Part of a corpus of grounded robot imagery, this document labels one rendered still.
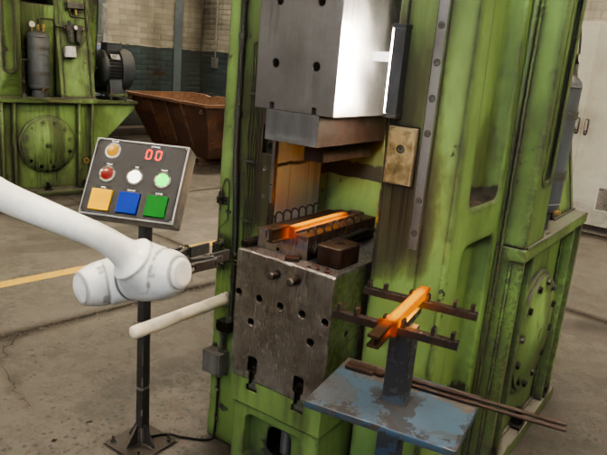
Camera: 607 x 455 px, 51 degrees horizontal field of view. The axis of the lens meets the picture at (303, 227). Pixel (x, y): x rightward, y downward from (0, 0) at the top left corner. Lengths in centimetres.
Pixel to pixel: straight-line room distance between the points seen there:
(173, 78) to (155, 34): 79
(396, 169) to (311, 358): 64
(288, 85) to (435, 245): 65
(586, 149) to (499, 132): 492
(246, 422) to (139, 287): 105
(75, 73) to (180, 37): 496
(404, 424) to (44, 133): 546
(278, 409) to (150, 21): 954
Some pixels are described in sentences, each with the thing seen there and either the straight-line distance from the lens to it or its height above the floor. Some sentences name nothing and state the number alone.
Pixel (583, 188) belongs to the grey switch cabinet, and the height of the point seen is 46.
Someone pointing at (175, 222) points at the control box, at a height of 96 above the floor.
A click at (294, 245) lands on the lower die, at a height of 96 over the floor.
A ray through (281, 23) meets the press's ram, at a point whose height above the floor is 162.
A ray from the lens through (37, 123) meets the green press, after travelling 662.
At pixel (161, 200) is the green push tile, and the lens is 217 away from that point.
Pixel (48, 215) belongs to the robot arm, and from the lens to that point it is 136.
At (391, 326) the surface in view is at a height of 95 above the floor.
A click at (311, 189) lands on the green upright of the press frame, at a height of 105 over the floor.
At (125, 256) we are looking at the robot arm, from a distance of 135.
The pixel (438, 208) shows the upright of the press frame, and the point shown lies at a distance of 190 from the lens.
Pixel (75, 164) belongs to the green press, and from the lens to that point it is 684.
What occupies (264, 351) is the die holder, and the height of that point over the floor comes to 59.
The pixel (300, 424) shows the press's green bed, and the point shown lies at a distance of 214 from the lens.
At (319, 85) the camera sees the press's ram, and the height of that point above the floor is 145.
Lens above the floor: 153
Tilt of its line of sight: 15 degrees down
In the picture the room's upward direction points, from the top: 5 degrees clockwise
